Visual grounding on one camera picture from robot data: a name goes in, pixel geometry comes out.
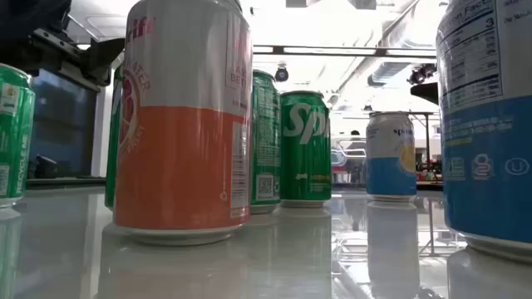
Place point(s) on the person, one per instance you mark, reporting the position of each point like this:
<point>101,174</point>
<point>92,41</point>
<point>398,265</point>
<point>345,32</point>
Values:
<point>355,135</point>

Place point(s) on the clear plastic bin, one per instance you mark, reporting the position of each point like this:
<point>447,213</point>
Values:
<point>347,151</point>

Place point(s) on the black overhead camera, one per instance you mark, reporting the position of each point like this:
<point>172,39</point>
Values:
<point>281,74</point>

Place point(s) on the small black background object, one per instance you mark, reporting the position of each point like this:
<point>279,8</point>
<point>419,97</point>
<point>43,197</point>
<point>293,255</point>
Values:
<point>43,167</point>

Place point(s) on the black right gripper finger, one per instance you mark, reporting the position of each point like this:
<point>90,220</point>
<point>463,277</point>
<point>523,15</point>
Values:
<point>428,92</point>

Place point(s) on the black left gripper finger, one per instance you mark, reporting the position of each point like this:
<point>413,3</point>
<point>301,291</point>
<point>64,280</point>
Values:
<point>104,56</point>

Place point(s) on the green Sprite soda can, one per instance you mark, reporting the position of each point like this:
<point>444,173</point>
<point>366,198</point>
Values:
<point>113,158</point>
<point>305,166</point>
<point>266,145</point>
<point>16,137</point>

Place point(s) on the blue white Spindrift can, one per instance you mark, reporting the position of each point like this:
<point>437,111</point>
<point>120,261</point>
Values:
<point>388,174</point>
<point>486,166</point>

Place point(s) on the dark screen panel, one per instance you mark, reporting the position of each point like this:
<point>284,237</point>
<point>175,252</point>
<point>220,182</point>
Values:
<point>62,124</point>

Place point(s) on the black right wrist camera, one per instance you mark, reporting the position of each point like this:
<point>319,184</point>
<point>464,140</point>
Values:
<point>420,74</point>

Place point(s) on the orange white Spindrift can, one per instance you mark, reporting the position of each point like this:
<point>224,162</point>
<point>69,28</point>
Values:
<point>178,166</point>

